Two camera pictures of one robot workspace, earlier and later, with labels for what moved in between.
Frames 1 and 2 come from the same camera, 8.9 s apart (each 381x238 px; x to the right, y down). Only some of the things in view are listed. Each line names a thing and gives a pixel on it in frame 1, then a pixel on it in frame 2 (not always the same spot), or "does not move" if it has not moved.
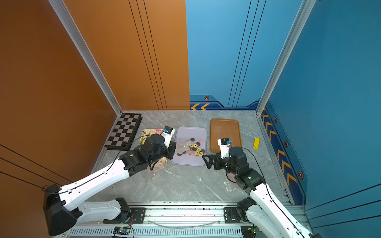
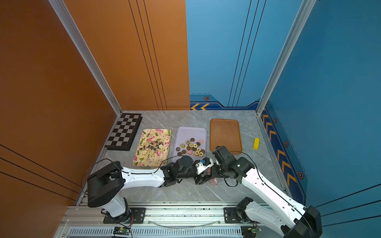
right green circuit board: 249,231 does not move
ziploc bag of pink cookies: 230,182 to 214,181
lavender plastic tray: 183,134 does not move
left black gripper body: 167,152 to 192,173
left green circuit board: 122,230 does not move
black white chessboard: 123,135 does not move
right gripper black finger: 216,158 to 214,172
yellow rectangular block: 256,143 does not move
